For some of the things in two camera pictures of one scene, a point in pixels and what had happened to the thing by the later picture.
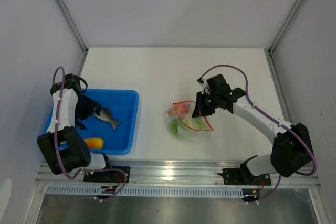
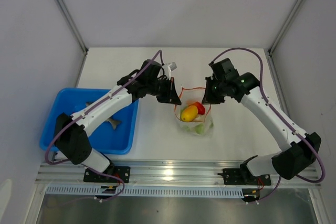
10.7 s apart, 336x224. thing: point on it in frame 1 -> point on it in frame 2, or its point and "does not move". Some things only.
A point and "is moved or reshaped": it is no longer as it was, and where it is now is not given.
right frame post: (292, 11) does not move
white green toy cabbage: (193, 123) -> (199, 128)
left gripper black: (92, 107) -> (166, 98)
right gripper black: (200, 109) -> (209, 98)
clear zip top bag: (180, 120) is moved or reshaped
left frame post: (66, 10) does not move
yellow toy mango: (94, 143) -> (189, 113)
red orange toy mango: (179, 109) is moved or reshaped
